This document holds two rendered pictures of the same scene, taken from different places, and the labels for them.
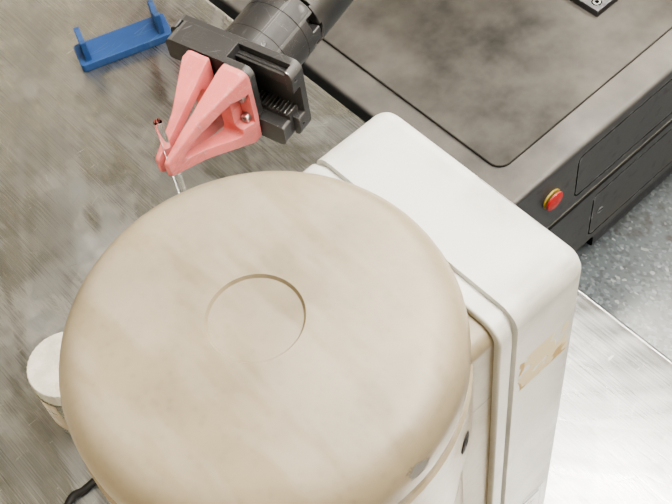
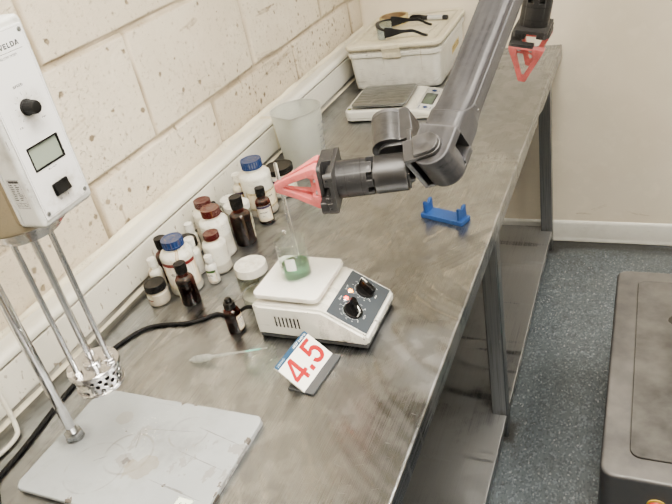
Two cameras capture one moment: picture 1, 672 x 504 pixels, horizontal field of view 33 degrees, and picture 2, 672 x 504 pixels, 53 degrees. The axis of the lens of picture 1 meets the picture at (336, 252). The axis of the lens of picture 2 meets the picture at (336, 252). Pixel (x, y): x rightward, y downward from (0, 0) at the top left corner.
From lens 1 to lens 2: 0.79 m
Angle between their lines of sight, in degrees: 50
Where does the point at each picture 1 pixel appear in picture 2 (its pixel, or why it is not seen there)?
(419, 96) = (642, 392)
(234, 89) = (307, 171)
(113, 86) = (420, 226)
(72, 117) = (395, 226)
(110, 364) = not seen: outside the picture
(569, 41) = not seen: outside the picture
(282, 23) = (354, 166)
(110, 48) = (436, 214)
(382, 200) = not seen: outside the picture
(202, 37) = (327, 154)
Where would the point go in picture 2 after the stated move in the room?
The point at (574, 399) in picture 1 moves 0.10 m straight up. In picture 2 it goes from (351, 439) to (339, 384)
